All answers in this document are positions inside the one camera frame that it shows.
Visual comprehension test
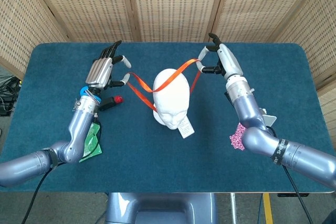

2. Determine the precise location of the white metal stand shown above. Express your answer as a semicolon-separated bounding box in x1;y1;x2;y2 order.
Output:
261;107;277;127

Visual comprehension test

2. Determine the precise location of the blue felt table cover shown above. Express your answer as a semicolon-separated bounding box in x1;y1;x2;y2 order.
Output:
0;41;336;193

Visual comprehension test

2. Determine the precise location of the black floor cable bundle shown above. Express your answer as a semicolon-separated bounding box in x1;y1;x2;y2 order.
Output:
0;76;23;116

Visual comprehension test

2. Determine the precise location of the magenta patterned packet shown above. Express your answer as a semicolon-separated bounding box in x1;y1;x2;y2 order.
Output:
229;123;247;151

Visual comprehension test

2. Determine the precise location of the white foam mannequin head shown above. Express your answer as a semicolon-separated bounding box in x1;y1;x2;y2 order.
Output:
152;68;191;131

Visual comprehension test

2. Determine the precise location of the small green sachet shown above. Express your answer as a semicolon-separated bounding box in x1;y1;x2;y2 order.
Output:
84;121;102;147

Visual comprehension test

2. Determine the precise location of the silver robot torso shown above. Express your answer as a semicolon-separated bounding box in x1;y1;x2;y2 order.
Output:
104;192;218;224

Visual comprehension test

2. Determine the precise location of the white table leg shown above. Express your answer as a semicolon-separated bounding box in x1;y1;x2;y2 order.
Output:
230;193;236;224

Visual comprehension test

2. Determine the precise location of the yellow floor tape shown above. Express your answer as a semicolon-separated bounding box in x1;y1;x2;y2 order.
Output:
262;193;274;224

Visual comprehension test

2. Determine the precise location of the black velcro cable strap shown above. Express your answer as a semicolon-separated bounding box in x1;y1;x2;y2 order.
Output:
271;138;289;166
47;149;60;169

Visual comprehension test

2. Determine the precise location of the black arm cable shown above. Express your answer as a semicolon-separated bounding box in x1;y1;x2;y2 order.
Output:
282;165;314;224
21;162;66;224

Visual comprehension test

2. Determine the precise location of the white ID badge card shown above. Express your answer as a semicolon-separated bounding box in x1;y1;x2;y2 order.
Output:
177;120;195;140

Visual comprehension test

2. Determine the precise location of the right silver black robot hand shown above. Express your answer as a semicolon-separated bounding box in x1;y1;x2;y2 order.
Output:
197;33;244;81

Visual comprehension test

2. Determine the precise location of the black bottle with red cap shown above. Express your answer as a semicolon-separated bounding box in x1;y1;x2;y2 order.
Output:
98;95;124;112

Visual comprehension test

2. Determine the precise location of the orange lanyard strap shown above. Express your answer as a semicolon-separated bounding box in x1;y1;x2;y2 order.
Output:
127;58;204;113

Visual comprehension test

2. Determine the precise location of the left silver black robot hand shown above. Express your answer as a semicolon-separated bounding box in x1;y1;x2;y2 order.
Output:
85;40;132;90

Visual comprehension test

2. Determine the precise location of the large green sachet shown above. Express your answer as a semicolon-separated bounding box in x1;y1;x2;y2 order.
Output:
78;142;103;163

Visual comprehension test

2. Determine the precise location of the wicker folding screen panel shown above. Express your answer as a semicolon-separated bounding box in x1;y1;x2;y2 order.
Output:
211;0;323;44
125;0;229;43
272;0;336;141
26;0;141;43
0;0;68;78

